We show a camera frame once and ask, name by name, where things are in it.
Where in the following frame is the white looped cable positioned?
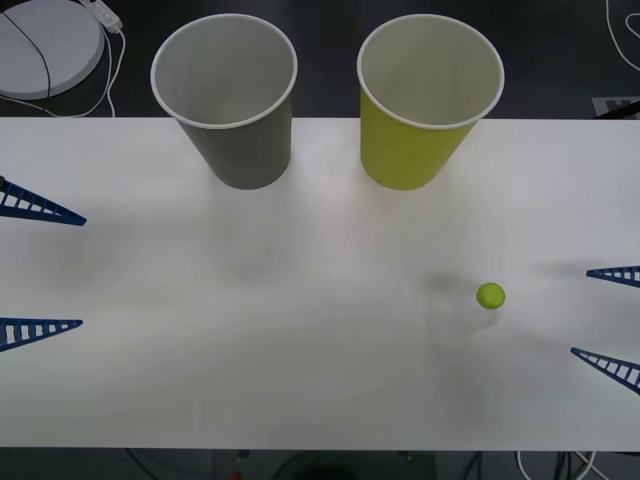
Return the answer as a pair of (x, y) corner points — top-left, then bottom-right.
(605, 0), (640, 66)

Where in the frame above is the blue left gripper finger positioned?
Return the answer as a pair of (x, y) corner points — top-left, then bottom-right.
(0, 174), (88, 228)
(0, 318), (84, 354)

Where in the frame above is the clear bottle with green cap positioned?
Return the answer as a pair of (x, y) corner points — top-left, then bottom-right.
(423, 281), (507, 351)

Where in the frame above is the white power strip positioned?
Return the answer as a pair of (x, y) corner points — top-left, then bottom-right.
(82, 0), (124, 33)

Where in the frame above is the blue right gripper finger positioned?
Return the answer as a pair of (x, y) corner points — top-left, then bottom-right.
(585, 266), (640, 289)
(570, 347), (640, 396)

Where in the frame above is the thin black cable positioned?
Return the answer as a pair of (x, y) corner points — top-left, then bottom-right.
(0, 9), (52, 99)

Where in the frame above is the grey plastic waste bin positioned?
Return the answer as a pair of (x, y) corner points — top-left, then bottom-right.
(150, 13), (300, 191)

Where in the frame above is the yellow-green plastic waste bin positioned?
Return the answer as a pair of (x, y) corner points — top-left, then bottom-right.
(356, 13), (506, 192)

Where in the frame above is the white power strip cable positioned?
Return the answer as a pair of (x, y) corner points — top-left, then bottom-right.
(0, 27), (127, 119)

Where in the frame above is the white cable under table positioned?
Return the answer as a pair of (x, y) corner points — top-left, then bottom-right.
(516, 449), (600, 480)

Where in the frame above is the grey marker board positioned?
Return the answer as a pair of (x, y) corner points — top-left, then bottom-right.
(592, 95), (640, 120)

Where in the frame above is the white round disc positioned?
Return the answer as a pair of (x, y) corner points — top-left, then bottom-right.
(0, 0), (107, 100)

